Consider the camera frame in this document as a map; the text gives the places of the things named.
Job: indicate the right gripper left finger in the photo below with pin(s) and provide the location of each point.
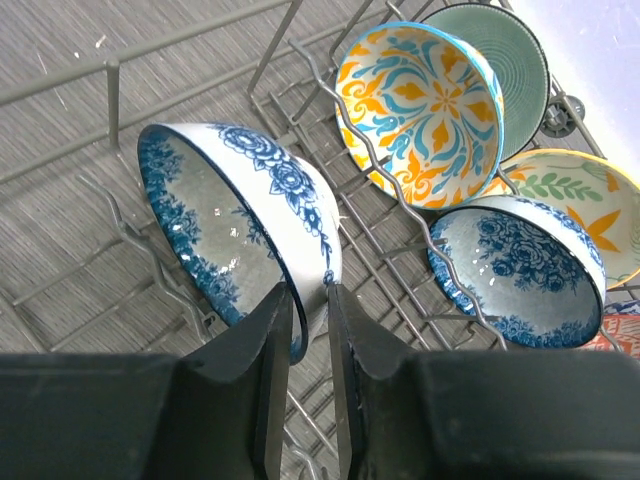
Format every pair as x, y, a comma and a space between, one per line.
216, 413

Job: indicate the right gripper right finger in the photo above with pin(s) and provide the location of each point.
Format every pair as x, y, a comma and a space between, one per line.
477, 414

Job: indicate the blue floral bowl front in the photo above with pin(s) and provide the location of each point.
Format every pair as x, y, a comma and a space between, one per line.
241, 213

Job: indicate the blue floral bowl middle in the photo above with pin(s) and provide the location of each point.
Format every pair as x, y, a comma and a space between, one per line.
533, 272

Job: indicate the red blue zigzag bowl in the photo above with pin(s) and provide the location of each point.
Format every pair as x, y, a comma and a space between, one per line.
621, 324

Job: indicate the yellow bowl with leaves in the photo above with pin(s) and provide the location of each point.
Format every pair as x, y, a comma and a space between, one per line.
602, 198

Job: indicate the yellow blue floral bowl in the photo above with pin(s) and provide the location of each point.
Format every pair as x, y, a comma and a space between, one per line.
431, 106

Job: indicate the mint green ribbed bowl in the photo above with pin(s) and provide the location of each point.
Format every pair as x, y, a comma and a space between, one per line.
515, 55

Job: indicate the grey wire dish rack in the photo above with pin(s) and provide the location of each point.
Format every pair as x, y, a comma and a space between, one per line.
86, 268

